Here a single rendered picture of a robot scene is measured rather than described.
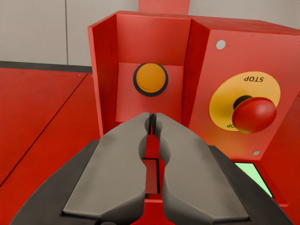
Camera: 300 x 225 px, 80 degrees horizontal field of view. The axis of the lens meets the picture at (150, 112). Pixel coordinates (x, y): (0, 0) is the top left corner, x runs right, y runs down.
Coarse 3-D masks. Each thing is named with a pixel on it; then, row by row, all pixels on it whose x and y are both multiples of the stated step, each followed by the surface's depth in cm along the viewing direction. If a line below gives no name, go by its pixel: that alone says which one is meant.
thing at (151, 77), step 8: (152, 64) 24; (144, 72) 23; (152, 72) 23; (160, 72) 23; (144, 80) 23; (152, 80) 23; (160, 80) 23; (144, 88) 23; (152, 88) 23; (160, 88) 23
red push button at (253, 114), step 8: (248, 96) 18; (240, 104) 17; (248, 104) 16; (256, 104) 16; (264, 104) 16; (272, 104) 16; (240, 112) 17; (248, 112) 16; (256, 112) 16; (264, 112) 16; (272, 112) 16; (232, 120) 18; (240, 120) 17; (248, 120) 17; (256, 120) 17; (264, 120) 17; (272, 120) 17; (240, 128) 17; (248, 128) 17; (256, 128) 17; (264, 128) 17
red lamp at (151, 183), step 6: (144, 162) 22; (150, 162) 22; (150, 168) 21; (156, 168) 22; (150, 174) 21; (156, 174) 21; (150, 180) 20; (156, 180) 20; (150, 186) 19; (156, 186) 20; (150, 192) 19; (156, 192) 19
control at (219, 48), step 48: (96, 48) 14; (144, 48) 23; (192, 48) 21; (240, 48) 16; (288, 48) 16; (96, 96) 15; (144, 96) 24; (192, 96) 20; (288, 96) 19; (240, 144) 22
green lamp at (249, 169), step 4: (236, 164) 23; (240, 164) 23; (244, 164) 23; (248, 164) 23; (252, 164) 23; (244, 168) 22; (248, 168) 22; (252, 168) 22; (248, 172) 22; (252, 172) 22; (256, 172) 22; (252, 176) 21; (256, 176) 21; (256, 180) 21; (260, 180) 21; (260, 184) 21; (264, 184) 21; (264, 188) 20; (268, 192) 20
